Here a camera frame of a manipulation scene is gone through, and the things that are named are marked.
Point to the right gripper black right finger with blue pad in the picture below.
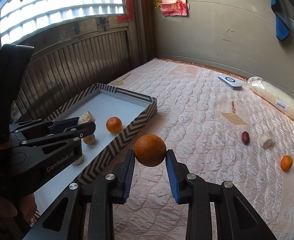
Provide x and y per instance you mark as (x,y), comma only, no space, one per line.
(235,217)

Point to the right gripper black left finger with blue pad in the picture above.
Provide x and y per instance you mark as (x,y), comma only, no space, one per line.
(65,217)

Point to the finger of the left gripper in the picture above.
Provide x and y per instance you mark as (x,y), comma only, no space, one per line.
(78,131)
(33,129)

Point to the large orange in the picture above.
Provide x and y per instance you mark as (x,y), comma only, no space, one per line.
(150,150)

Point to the brown longan fruit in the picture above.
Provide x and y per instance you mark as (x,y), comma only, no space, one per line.
(89,139)

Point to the person's hand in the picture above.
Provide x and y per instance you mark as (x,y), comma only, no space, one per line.
(26,206)

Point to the striped cardboard box lid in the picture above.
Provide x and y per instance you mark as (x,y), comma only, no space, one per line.
(103,101)

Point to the small orange tangerine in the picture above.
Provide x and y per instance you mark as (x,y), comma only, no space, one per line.
(286,163)

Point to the red jujube date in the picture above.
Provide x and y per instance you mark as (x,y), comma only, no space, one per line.
(245,137)

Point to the pink quilted mattress cover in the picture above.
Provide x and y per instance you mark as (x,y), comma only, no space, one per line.
(202,120)

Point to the wrapped white daikon radish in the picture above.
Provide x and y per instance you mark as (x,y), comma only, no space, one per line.
(272,95)

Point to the window with blinds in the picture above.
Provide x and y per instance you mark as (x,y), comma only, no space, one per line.
(19,18)

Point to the white blue flat scale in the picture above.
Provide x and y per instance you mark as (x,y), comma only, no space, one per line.
(230,82)

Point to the red paper window strip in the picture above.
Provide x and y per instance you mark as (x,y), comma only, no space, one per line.
(129,12)

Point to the blue grey hanging towel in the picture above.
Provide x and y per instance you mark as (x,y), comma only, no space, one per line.
(282,21)

